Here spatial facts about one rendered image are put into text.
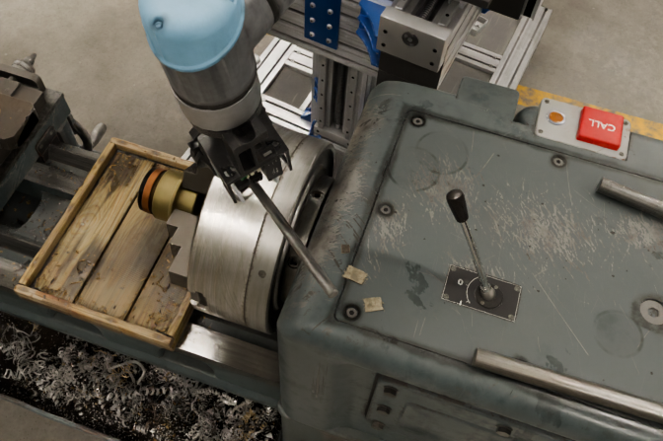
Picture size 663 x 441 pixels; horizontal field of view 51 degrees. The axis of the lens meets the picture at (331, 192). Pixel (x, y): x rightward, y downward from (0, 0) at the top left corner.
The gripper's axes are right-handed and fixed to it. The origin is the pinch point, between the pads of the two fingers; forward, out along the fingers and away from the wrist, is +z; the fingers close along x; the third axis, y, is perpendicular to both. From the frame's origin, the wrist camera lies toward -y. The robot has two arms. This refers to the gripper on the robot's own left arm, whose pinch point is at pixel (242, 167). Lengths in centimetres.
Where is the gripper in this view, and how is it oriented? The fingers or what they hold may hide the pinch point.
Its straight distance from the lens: 83.7
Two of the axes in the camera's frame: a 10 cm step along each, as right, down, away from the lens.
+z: 0.2, 3.7, 9.3
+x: 8.4, -5.1, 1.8
